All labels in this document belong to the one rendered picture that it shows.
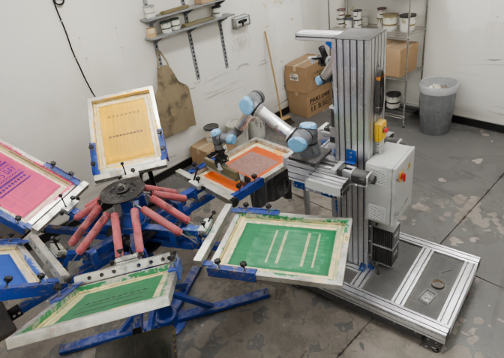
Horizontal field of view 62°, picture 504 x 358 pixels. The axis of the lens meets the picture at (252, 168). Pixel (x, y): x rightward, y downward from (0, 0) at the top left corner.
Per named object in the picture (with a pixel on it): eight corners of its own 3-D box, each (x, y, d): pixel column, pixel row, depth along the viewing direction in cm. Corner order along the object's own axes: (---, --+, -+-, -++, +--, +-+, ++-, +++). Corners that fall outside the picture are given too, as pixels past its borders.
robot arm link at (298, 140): (316, 135, 277) (252, 87, 284) (307, 145, 266) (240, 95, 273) (307, 147, 285) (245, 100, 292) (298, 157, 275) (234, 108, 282)
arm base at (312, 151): (325, 150, 295) (324, 137, 290) (313, 160, 285) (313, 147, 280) (306, 145, 304) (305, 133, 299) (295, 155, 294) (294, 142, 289)
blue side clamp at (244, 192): (260, 182, 329) (259, 175, 325) (264, 185, 326) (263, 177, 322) (231, 201, 313) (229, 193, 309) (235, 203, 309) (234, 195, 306)
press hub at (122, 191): (175, 296, 365) (132, 163, 297) (202, 320, 339) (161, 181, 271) (136, 325, 344) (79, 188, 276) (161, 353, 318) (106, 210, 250)
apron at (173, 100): (194, 123, 549) (176, 42, 496) (198, 124, 544) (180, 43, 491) (160, 139, 520) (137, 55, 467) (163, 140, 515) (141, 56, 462)
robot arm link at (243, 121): (260, 81, 291) (232, 126, 326) (253, 87, 284) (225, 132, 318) (273, 92, 291) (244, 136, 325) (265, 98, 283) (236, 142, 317)
